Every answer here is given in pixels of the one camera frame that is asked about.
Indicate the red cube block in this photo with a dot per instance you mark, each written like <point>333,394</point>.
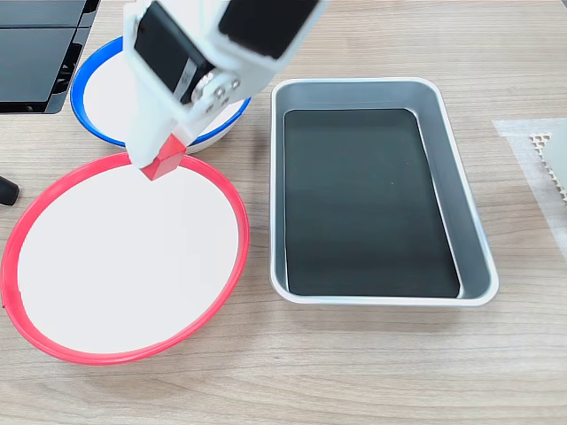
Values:
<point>165,163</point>

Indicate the blue-rimmed white dish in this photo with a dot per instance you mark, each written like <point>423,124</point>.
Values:
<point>104,102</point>

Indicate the red-rimmed white dish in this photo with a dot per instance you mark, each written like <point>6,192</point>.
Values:
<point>128,257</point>

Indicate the silver metal tray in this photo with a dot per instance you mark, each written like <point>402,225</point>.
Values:
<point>469,221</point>

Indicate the small black rounded object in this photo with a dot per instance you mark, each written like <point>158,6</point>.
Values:
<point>8,190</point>

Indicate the pale grey base plate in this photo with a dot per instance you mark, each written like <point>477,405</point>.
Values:
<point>559,159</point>

